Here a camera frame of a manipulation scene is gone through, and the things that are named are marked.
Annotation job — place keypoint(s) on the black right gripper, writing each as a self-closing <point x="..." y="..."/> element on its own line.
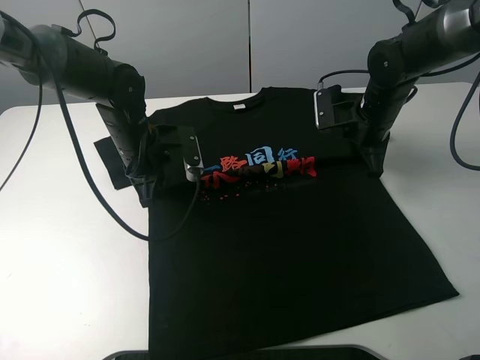
<point x="374" y="157"/>

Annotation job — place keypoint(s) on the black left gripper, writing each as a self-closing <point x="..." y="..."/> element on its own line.
<point x="145" y="185"/>

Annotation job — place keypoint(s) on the black printed t-shirt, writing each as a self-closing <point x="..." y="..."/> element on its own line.
<point x="285" y="237"/>

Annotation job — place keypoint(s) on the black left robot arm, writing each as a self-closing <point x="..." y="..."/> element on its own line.
<point x="49" y="56"/>

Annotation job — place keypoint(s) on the black robot base front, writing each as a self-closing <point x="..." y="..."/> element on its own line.
<point x="307" y="352"/>

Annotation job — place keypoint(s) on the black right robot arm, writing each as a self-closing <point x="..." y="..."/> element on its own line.
<point x="448" y="34"/>

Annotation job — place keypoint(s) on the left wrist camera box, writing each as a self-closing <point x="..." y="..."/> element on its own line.
<point x="180" y="154"/>

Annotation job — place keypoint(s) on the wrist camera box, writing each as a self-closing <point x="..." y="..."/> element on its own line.
<point x="180" y="154"/>
<point x="335" y="109"/>

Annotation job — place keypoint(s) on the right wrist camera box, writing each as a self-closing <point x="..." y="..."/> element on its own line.
<point x="335" y="109"/>

